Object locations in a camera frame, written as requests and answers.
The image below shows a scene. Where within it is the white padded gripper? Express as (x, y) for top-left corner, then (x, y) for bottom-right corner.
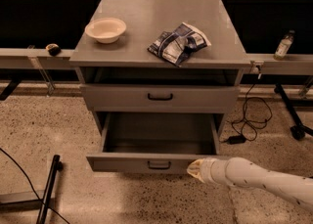
(187, 158), (212, 183)

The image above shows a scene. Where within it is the grey drawer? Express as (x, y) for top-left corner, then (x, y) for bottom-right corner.
(87, 112), (219, 174)
(80, 84), (239, 113)

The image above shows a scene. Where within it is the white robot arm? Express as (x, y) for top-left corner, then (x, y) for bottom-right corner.
(187, 157), (313, 211)

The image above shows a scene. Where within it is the grey drawer cabinet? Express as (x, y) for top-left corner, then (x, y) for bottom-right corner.
(69, 0), (249, 130)

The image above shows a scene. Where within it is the black wheeled stand base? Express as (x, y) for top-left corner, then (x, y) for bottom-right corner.
(274, 83), (313, 141)

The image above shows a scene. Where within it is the crumpled blue chip bag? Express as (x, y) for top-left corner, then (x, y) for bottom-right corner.
(148, 22), (211, 67)

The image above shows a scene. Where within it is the black metal stand leg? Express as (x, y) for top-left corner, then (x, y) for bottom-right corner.
(36, 155), (62, 224)

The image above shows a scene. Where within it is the clear plastic bottle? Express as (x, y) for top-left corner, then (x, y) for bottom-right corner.
(274, 30), (295, 60)

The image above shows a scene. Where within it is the white bowl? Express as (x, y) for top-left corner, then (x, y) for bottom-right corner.
(85, 18), (126, 44)

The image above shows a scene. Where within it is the small black yellow object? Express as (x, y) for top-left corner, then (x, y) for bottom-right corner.
(45, 43), (61, 56)

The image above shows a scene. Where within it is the black power cable with adapter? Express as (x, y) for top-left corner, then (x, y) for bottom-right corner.
(222, 73), (273, 145)

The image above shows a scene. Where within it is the white wall plug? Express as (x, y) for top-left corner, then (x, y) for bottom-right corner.
(250, 61), (264, 74)

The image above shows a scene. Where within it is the black floor cable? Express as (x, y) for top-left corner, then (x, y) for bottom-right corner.
(0, 148), (71, 224)

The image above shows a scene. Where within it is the grey metal rail frame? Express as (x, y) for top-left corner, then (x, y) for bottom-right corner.
(0, 48), (73, 69)

